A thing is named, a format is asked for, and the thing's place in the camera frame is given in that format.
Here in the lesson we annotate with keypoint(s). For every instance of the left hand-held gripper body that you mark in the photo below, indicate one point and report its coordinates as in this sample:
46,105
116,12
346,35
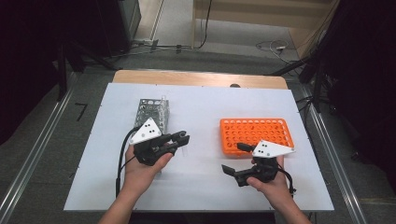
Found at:
146,133

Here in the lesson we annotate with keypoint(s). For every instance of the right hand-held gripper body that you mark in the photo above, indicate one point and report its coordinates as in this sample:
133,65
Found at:
271,149

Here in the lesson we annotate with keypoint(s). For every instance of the clear test tube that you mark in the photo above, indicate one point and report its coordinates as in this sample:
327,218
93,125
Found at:
164,102
162,116
186,150

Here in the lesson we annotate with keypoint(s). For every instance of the orange test tube rack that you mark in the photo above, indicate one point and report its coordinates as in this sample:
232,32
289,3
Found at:
249,130

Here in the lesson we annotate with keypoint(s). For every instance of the metal test tube rack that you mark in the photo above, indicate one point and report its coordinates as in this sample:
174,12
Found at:
149,110

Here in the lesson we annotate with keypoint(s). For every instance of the person's right hand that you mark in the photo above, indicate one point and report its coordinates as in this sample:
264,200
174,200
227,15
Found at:
274,191

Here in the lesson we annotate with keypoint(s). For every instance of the person's left hand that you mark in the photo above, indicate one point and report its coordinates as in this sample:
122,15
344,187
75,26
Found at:
140,177

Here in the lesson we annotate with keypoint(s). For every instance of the white board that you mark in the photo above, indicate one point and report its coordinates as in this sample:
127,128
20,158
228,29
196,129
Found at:
199,193

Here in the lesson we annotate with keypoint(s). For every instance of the wooden table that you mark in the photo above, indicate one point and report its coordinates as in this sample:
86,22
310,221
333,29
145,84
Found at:
186,77

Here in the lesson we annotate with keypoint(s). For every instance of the black tripod stand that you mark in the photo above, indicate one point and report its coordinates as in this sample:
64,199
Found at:
317,87
62,68

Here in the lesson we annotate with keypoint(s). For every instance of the grey power strip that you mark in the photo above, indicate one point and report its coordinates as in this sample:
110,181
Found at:
144,42

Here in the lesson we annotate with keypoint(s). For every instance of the black cabinet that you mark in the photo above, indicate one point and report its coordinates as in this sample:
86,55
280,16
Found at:
118,25

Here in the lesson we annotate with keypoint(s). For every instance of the dark curtain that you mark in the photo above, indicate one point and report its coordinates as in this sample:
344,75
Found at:
367,77
25,62

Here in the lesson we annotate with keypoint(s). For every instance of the metal floor rail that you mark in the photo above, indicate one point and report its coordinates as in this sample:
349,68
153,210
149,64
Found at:
34,155
339,174

